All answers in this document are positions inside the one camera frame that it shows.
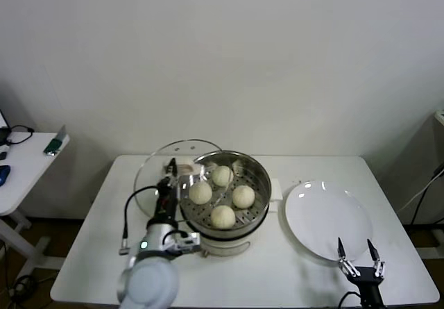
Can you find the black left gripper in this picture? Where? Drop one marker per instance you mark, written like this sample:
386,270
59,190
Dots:
166,201

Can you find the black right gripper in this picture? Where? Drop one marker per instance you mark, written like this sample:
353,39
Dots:
369,281

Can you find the white steamed baozi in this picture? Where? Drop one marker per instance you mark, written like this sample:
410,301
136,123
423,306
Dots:
222,176
243,197
200,193
222,217

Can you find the perforated steel steamer basket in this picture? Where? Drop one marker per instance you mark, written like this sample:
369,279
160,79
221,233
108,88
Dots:
258,191

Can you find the white round plate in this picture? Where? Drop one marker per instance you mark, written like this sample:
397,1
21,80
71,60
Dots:
322,211

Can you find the white stand base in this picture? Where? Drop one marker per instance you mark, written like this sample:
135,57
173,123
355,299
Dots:
431,250

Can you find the white side table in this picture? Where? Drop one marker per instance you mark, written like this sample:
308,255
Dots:
24,170

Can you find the blue computer mouse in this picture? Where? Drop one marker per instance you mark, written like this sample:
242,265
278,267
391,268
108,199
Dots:
4,175

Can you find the small black gadget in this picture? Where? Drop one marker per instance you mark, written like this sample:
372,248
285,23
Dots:
2,156

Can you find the laptop computer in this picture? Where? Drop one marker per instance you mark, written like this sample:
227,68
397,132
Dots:
2,121

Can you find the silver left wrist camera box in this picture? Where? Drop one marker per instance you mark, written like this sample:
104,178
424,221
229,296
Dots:
187,242

